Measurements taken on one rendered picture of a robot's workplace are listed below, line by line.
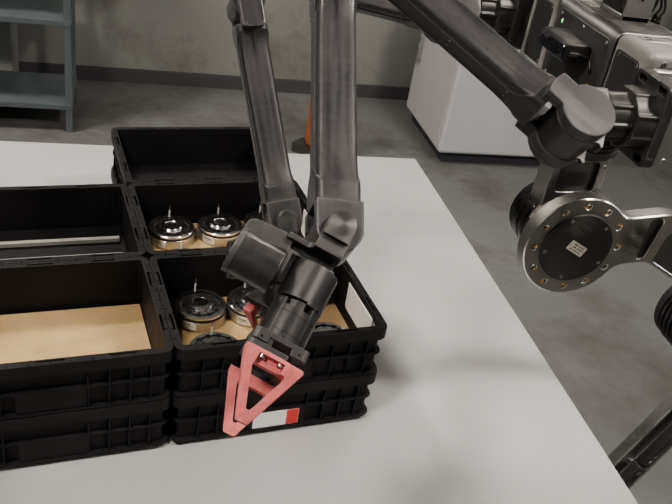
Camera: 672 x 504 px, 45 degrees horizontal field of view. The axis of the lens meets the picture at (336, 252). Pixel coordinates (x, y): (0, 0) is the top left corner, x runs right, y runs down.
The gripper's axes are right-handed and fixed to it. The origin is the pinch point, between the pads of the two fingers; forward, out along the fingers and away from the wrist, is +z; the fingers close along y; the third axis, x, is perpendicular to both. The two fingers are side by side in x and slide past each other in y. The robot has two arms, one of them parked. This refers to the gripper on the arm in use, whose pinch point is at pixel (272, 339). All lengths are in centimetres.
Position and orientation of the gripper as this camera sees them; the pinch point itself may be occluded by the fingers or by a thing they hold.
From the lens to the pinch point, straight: 155.2
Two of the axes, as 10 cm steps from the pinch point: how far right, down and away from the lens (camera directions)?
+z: -1.4, 8.5, 5.1
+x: 5.3, -3.7, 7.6
